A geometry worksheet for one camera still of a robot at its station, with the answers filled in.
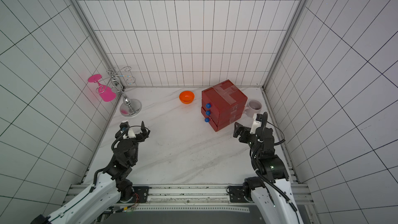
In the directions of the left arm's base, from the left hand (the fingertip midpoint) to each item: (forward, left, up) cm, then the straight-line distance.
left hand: (134, 125), depth 80 cm
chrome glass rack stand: (+23, +15, -15) cm, 31 cm away
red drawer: (+11, -40, -4) cm, 42 cm away
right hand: (-2, -56, +7) cm, 57 cm away
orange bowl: (+31, -25, -13) cm, 42 cm away
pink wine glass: (+24, +25, -2) cm, 34 cm away
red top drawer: (+13, -39, +4) cm, 42 cm away
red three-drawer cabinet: (+11, -47, +5) cm, 49 cm away
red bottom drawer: (+10, -41, -10) cm, 43 cm away
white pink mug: (+22, -72, -12) cm, 76 cm away
